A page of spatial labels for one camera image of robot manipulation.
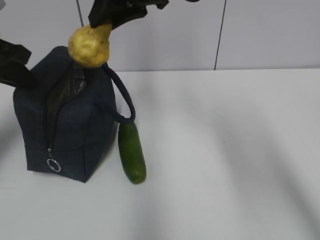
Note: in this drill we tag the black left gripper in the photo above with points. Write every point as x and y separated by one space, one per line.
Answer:
13 70

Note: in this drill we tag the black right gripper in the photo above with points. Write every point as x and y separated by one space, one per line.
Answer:
120 12

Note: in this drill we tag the yellow pear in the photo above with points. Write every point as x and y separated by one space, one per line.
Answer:
90 47

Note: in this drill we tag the dark blue lunch bag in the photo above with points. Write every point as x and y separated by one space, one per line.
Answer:
67 119

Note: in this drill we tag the green cucumber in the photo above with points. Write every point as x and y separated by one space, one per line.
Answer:
131 153

